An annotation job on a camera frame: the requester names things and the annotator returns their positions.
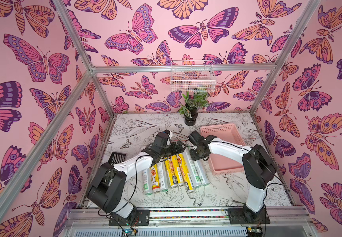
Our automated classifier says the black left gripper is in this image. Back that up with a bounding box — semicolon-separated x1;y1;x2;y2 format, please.
159;141;187;158

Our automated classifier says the pink plastic basket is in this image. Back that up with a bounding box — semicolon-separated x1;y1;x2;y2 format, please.
200;123;250;175

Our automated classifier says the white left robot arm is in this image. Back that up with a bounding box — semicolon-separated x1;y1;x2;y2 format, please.
86;130;186;219

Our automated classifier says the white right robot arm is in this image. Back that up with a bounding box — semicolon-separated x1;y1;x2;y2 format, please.
188;131;276;219

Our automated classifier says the yellow red wrap roll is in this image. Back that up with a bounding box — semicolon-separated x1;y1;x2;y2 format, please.
150;165;161;194

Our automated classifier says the potted green plant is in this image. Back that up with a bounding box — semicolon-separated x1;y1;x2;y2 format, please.
178;90;209;126

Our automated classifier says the black plastic scraper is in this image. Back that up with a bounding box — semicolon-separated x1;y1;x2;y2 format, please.
108;152;126;165

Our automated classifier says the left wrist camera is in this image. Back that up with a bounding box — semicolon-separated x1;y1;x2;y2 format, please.
163;129;178;142

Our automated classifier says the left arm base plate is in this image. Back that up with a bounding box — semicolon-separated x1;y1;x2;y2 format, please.
109;209;150;227

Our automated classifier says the white wire wall basket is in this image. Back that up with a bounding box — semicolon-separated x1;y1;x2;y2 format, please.
170;64;216;93

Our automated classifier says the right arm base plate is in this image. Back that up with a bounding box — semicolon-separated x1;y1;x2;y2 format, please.
225;206;271;225

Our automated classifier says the aluminium frame rail base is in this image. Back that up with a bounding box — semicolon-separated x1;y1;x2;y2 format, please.
61;206;320;237

